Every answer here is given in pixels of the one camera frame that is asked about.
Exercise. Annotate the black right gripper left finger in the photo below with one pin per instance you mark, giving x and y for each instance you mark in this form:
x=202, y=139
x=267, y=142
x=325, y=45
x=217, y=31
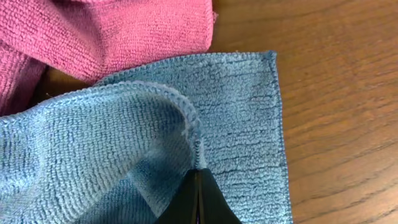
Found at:
x=183, y=208

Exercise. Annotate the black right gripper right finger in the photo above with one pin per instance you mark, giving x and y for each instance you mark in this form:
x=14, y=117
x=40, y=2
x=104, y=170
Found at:
x=212, y=206

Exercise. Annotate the blue microfiber cloth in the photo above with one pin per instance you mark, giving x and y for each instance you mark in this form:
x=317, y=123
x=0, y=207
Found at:
x=118, y=151

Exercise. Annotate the crumpled purple cloth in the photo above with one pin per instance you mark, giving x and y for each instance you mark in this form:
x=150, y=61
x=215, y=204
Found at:
x=91, y=39

